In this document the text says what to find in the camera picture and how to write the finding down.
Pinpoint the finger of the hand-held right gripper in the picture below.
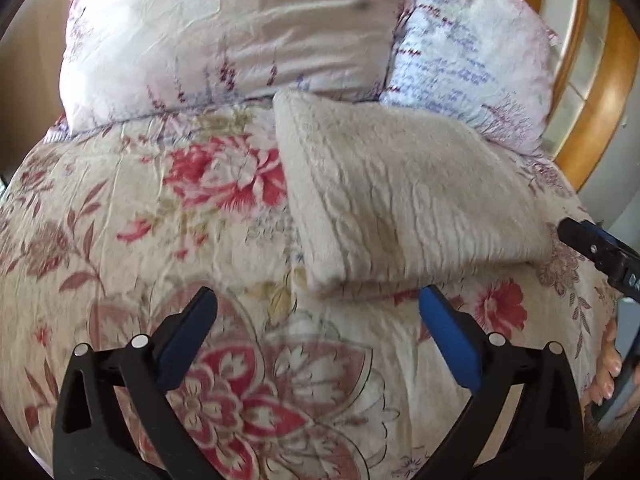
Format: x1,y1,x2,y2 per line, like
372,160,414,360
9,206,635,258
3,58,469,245
557,217,640,306

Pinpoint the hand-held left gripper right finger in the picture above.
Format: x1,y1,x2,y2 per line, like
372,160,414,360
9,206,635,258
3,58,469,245
418,284,586,480

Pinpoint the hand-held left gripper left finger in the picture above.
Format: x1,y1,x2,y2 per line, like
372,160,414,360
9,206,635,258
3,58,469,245
52,286,237,480

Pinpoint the beige knitted cloth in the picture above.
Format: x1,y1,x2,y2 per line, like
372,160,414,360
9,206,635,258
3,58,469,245
272,90,555,301

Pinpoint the person's right hand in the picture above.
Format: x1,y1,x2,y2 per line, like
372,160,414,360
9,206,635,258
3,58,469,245
588,320,624,407

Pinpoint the floral bed blanket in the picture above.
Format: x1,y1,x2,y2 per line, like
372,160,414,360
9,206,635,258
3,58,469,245
0,102,623,480

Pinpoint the wooden bed headboard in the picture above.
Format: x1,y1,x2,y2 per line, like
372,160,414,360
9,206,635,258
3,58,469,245
537,0,640,193

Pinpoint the white purple print pillow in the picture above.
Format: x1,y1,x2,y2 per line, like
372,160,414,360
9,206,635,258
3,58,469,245
379,0,562,156

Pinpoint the pink flower print pillow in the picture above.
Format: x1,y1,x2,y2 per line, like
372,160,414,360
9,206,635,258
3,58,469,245
58,0,418,133

